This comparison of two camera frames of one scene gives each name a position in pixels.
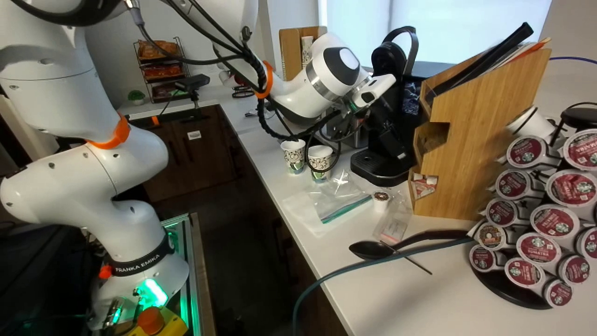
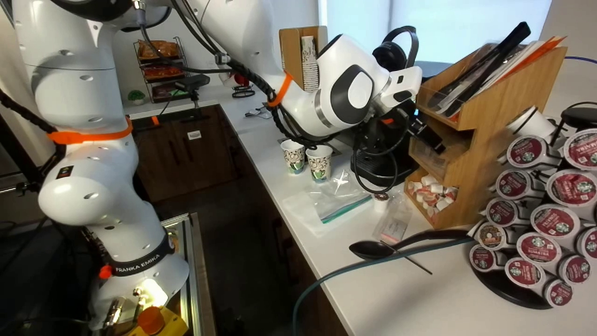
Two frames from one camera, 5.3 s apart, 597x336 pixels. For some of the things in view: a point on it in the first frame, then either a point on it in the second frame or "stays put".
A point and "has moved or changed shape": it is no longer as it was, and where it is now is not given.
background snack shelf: x=161 y=62 stays put
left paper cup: x=294 y=153 stays put
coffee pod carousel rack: x=536 y=237 stays put
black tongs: x=486 y=58 → x=465 y=90
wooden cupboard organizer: x=464 y=131 has moved or changed shape
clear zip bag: x=337 y=195 stays put
